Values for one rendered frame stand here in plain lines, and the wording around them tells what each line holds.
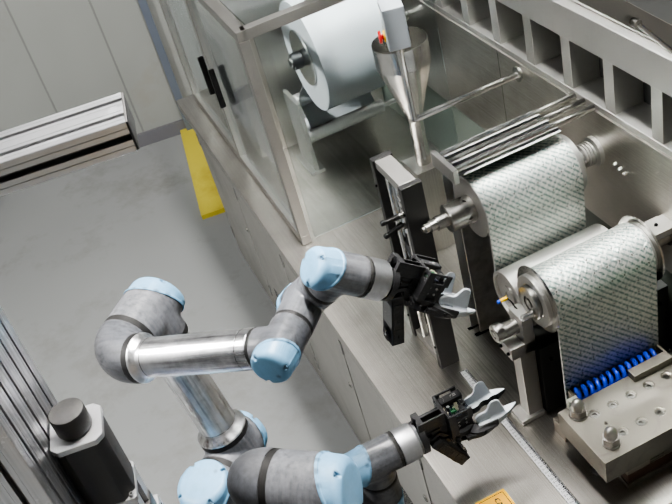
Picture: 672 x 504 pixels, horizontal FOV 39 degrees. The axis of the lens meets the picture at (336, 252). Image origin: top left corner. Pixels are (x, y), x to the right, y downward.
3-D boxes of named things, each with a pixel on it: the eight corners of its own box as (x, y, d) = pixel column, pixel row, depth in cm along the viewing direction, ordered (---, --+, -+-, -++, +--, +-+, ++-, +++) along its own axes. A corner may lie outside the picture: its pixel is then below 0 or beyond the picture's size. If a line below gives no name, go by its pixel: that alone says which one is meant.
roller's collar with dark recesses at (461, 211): (441, 223, 208) (437, 200, 204) (465, 212, 209) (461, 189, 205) (456, 237, 203) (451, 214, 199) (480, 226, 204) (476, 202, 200)
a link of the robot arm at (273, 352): (60, 361, 178) (273, 344, 153) (90, 321, 186) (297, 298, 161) (93, 403, 184) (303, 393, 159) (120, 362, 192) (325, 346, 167)
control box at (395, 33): (378, 41, 215) (369, 1, 209) (406, 34, 215) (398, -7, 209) (382, 55, 209) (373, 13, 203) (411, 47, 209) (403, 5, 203)
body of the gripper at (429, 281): (457, 279, 171) (404, 267, 164) (436, 318, 174) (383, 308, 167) (437, 258, 177) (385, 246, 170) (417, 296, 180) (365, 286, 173)
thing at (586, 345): (564, 393, 200) (557, 330, 188) (657, 345, 204) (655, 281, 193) (566, 394, 199) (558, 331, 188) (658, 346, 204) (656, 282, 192)
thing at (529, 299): (524, 282, 187) (542, 316, 185) (533, 278, 187) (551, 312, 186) (514, 291, 194) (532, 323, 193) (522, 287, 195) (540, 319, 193)
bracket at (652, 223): (639, 230, 196) (639, 222, 194) (662, 218, 197) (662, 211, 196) (655, 242, 192) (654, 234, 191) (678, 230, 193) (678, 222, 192)
